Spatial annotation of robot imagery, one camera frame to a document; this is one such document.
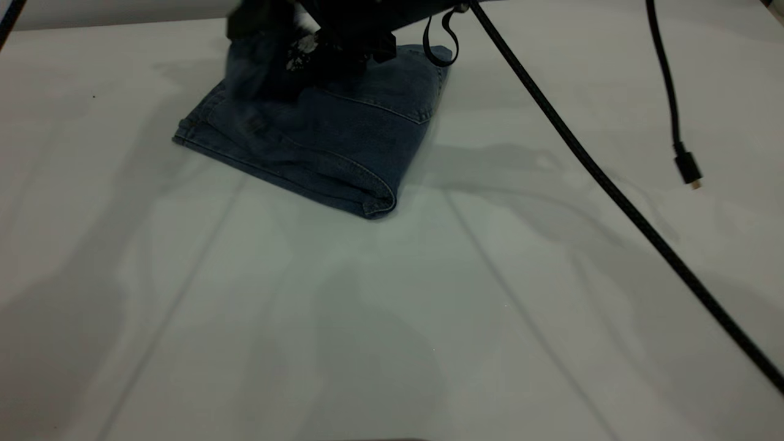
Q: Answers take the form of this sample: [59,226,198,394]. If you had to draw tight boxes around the thin black cable with plug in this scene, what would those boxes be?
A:
[646,0,704,190]

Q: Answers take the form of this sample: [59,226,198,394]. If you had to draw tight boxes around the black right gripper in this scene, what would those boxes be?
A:
[228,0,399,99]

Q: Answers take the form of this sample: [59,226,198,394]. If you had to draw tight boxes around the braided black right arm cable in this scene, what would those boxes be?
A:
[467,0,784,396]

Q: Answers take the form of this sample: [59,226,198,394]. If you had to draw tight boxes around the black strap loop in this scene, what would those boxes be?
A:
[423,9,460,68]

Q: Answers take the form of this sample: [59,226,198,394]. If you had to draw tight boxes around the blue denim short pants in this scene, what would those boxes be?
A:
[171,43,454,221]

